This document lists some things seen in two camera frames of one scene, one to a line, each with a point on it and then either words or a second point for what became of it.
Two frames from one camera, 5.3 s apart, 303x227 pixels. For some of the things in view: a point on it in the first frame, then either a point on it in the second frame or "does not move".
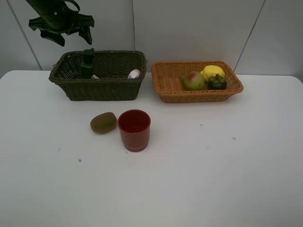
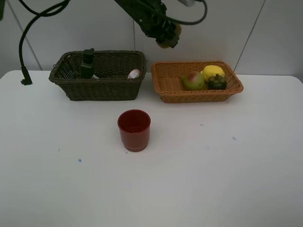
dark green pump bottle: (87, 63) does not move
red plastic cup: (135, 125) does not move
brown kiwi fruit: (103, 123) -> (175, 31)
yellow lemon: (211, 70) does not move
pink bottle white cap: (134, 74) does not move
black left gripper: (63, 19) -> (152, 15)
